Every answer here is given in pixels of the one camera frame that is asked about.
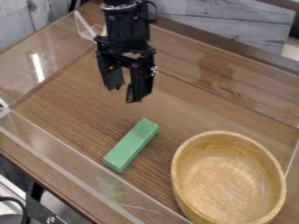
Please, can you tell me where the clear acrylic corner bracket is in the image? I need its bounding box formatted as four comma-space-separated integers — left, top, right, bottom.
74, 10, 108, 44

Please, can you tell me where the black table leg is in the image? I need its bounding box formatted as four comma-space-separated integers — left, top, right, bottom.
26, 181, 44, 202

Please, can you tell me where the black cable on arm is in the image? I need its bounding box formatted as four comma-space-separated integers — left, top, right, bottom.
142, 0, 160, 25

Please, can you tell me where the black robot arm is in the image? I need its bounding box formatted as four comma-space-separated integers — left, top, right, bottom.
94, 0, 158, 103

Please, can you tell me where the brown wooden bowl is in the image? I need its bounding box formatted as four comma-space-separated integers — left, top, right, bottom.
171, 130, 286, 224

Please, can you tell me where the green rectangular block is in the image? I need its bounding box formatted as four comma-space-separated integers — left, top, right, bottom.
103, 118, 159, 173

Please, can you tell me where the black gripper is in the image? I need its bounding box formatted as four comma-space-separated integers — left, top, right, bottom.
95, 5, 156, 103

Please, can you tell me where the clear acrylic front barrier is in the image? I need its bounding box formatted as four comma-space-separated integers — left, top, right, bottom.
0, 108, 192, 224

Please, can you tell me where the black cable under table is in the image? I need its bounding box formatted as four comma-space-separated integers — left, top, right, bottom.
0, 195, 27, 224

